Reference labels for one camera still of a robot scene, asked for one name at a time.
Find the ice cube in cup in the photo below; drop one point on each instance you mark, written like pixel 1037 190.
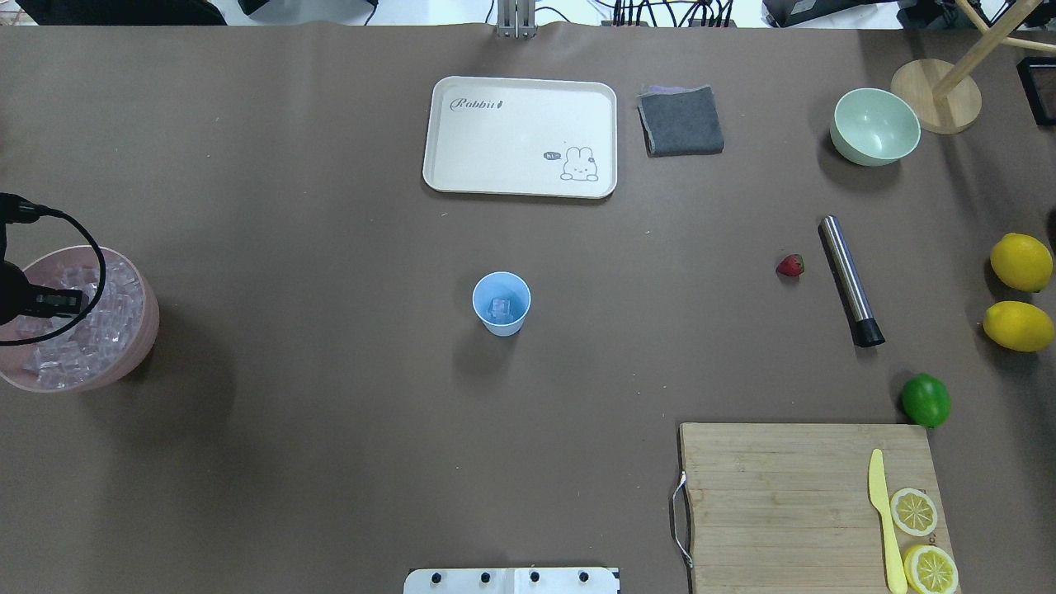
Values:
pixel 501 311

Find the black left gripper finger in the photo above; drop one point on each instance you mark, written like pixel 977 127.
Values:
pixel 50 302

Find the cream rabbit tray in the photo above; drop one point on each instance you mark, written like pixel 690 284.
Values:
pixel 523 137

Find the black metal tray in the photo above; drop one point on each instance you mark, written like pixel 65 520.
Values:
pixel 1037 76

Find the steel muddler black tip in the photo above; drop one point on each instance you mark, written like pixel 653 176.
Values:
pixel 864 327

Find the aluminium frame post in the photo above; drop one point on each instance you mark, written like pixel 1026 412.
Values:
pixel 515 19

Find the grey folded cloth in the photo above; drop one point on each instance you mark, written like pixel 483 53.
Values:
pixel 680 122

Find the lemon half upper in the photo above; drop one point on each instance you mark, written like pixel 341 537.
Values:
pixel 914 512

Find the wooden cutting board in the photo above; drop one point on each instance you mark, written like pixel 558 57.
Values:
pixel 783 507

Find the red strawberry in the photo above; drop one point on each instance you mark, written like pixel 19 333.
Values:
pixel 791 266

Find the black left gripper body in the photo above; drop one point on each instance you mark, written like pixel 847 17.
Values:
pixel 11 290

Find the lemon half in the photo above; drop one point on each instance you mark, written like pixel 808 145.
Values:
pixel 930 569
pixel 914 512

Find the clear ice cube pile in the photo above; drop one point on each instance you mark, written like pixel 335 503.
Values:
pixel 97 342

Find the yellow plastic knife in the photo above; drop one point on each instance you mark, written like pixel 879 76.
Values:
pixel 895 577

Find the whole yellow lemon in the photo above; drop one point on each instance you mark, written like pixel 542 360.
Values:
pixel 1022 262
pixel 1018 326

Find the lemon half lower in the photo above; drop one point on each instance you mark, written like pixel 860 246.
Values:
pixel 930 569

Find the green lime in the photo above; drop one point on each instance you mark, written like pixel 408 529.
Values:
pixel 926 400

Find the pink bowl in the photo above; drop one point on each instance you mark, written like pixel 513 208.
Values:
pixel 75 268

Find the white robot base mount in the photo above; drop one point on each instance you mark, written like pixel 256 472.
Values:
pixel 513 580

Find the mint green bowl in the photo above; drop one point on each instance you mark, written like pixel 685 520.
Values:
pixel 873 127

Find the light blue cup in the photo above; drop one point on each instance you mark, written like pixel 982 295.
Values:
pixel 501 284

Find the wooden cup tree stand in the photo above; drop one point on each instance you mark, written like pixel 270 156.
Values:
pixel 944 97

